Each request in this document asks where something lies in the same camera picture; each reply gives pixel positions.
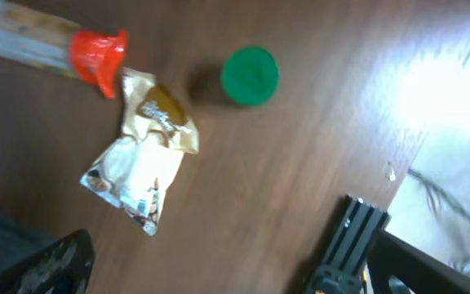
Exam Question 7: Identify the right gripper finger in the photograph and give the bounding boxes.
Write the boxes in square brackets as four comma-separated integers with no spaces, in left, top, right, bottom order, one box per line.
[0,229,95,294]

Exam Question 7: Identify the beige snack bag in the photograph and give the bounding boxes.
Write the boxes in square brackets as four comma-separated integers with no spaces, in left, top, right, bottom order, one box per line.
[80,68,199,235]

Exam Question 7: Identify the green lid jar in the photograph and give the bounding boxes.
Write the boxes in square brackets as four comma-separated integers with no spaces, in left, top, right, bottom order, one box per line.
[202,46,281,108]

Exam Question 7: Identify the spaghetti pack red ends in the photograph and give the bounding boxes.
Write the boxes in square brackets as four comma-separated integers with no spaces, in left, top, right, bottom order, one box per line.
[0,0,128,99]

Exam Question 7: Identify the black aluminium frame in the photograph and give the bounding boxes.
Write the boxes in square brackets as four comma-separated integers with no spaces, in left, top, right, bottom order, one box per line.
[302,195,470,294]

